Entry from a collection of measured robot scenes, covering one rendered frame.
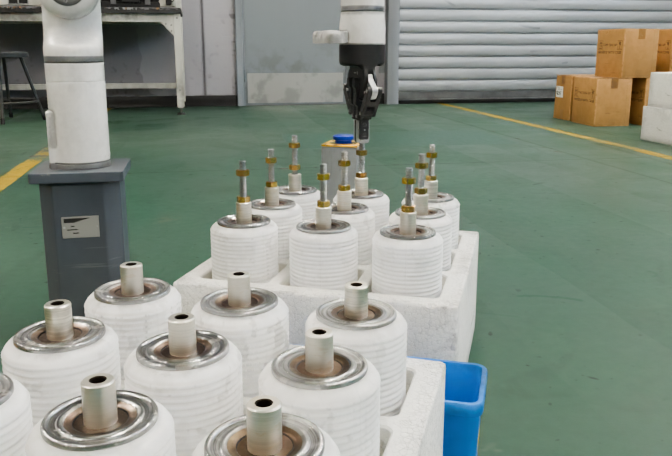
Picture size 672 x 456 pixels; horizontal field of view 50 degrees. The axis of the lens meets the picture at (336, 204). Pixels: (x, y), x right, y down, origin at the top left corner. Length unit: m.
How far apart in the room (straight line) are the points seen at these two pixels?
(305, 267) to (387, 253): 0.11
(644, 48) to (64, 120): 4.15
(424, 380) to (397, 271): 0.25
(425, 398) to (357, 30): 0.65
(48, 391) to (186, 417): 0.12
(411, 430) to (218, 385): 0.17
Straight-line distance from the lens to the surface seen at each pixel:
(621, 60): 4.89
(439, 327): 0.93
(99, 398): 0.51
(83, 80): 1.23
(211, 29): 6.19
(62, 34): 1.28
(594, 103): 4.82
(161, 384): 0.59
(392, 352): 0.66
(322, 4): 6.27
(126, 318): 0.73
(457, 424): 0.83
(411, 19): 6.39
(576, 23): 6.98
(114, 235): 1.26
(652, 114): 4.17
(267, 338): 0.69
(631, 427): 1.08
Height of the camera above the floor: 0.50
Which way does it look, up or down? 12 degrees down
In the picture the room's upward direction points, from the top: straight up
